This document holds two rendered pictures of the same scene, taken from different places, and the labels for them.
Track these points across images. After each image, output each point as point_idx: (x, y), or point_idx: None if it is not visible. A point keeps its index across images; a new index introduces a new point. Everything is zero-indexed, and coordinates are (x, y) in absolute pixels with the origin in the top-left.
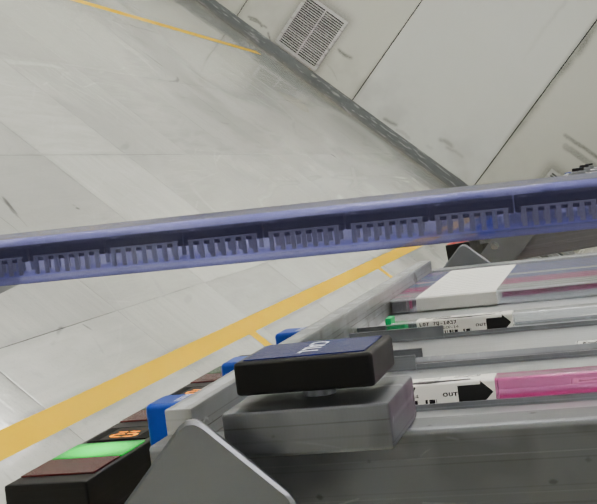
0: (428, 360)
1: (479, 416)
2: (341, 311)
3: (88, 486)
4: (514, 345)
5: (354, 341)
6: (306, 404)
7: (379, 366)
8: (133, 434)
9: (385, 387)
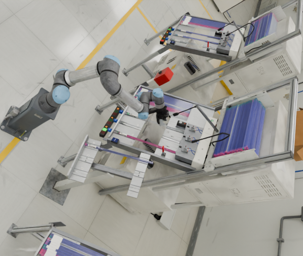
0: (127, 123)
1: (122, 142)
2: (124, 112)
3: (103, 135)
4: (133, 122)
5: (116, 139)
6: (113, 142)
7: (117, 142)
8: (106, 127)
9: (118, 141)
